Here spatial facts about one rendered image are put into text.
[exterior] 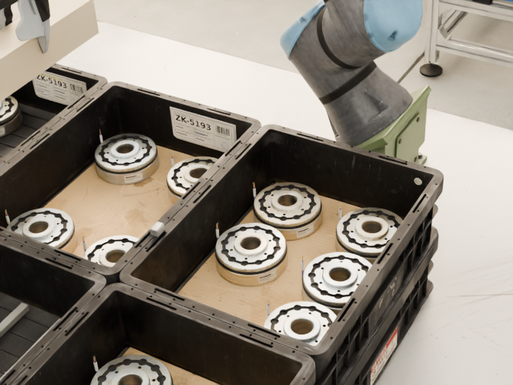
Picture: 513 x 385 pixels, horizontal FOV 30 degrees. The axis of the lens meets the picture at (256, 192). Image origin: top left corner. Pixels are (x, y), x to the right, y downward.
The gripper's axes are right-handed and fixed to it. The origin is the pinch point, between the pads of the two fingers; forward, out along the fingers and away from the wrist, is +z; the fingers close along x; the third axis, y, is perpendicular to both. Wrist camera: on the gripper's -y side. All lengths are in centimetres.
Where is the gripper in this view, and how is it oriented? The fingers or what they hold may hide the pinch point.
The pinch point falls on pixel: (27, 37)
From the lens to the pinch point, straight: 147.9
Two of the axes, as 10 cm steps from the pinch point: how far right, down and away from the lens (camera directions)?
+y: -5.2, 5.5, -6.5
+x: 8.5, 2.9, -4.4
